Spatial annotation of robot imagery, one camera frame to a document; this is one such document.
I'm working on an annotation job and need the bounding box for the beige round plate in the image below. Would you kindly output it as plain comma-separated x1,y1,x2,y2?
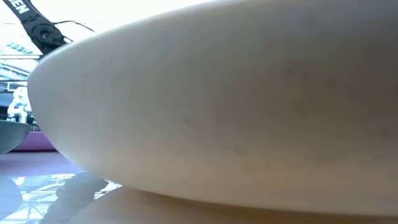
27,0,398,218

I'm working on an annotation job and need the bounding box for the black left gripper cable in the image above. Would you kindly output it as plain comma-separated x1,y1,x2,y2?
51,19,96,33

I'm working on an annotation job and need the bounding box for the white figure in background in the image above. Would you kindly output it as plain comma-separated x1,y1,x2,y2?
6,86,33,124

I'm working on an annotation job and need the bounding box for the dark grey round plate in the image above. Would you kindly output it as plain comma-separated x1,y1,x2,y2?
0,119,33,156

